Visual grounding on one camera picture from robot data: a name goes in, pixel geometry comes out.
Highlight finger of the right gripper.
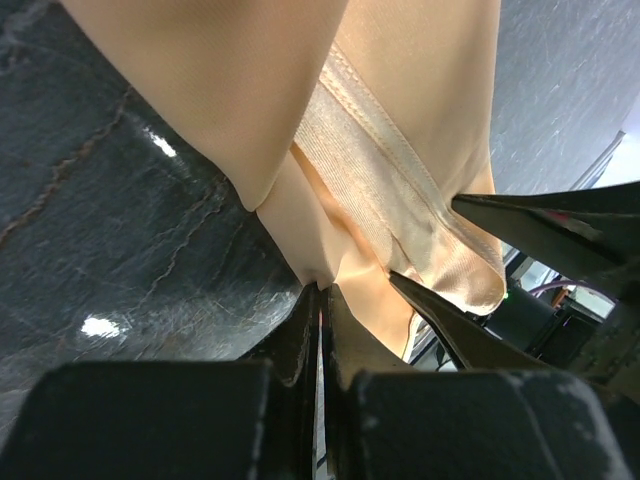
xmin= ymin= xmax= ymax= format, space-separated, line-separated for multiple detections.
xmin=389 ymin=271 xmax=550 ymax=371
xmin=452 ymin=182 xmax=639 ymax=300

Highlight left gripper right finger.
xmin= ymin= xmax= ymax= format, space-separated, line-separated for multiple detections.
xmin=322 ymin=287 xmax=635 ymax=479

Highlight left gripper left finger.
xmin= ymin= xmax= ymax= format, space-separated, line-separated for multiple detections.
xmin=1 ymin=287 xmax=320 ymax=479

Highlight peach satin napkin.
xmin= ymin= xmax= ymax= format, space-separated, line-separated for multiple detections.
xmin=64 ymin=1 xmax=506 ymax=360

